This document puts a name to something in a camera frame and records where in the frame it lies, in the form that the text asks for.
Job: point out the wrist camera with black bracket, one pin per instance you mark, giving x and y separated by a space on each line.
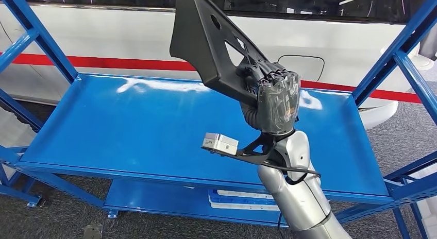
222 143

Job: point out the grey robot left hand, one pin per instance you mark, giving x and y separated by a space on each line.
93 232

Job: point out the black plastic car part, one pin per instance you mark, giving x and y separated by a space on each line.
198 43

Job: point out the white car with red stripe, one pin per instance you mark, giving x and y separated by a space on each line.
102 36

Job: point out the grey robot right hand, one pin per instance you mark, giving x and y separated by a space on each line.
278 101

